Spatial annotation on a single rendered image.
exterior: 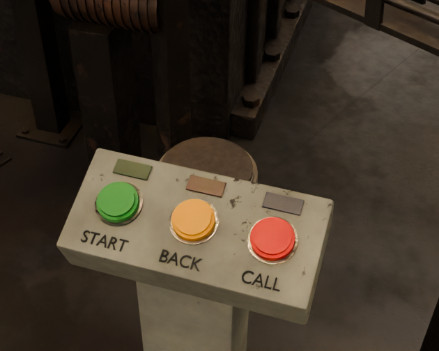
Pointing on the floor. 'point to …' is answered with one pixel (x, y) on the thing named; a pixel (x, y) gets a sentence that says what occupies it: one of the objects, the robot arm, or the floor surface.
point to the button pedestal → (197, 255)
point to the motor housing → (107, 68)
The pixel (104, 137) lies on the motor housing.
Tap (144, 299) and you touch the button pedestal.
